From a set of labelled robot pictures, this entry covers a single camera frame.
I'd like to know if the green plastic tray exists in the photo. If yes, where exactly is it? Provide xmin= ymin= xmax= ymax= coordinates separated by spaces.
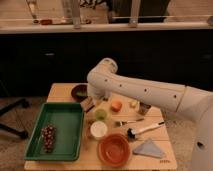
xmin=25 ymin=102 xmax=84 ymax=161

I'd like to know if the metal can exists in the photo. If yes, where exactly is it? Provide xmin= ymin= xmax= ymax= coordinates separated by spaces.
xmin=138 ymin=102 xmax=151 ymax=116

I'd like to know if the white cup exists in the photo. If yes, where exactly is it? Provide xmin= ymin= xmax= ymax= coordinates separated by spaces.
xmin=90 ymin=121 xmax=108 ymax=139

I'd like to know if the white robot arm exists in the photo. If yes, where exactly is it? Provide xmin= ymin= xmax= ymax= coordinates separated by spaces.
xmin=87 ymin=58 xmax=213 ymax=171

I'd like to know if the dark cabinet counter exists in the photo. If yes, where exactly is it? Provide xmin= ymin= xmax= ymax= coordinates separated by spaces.
xmin=0 ymin=22 xmax=213 ymax=98

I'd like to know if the small fork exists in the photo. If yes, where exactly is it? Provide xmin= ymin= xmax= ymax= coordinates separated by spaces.
xmin=114 ymin=119 xmax=144 ymax=127

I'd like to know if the yellow banana toy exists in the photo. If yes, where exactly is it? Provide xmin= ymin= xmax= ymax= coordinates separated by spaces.
xmin=129 ymin=100 xmax=138 ymax=108

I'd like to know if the red bowl on counter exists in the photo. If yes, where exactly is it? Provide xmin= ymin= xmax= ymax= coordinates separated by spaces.
xmin=40 ymin=19 xmax=53 ymax=25

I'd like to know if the bunch of dark grapes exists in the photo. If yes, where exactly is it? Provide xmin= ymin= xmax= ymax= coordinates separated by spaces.
xmin=41 ymin=125 xmax=56 ymax=153

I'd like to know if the orange plastic bowl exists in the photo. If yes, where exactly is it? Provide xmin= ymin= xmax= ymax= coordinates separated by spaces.
xmin=97 ymin=134 xmax=131 ymax=167

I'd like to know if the dark maroon bowl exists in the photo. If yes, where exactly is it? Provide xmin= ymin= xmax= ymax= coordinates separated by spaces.
xmin=71 ymin=84 xmax=87 ymax=102

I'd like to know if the blue grey cloth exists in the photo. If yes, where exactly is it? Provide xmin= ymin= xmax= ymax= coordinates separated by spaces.
xmin=133 ymin=139 xmax=165 ymax=158

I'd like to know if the orange fruit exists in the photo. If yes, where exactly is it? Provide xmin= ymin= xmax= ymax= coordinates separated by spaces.
xmin=110 ymin=100 xmax=122 ymax=112

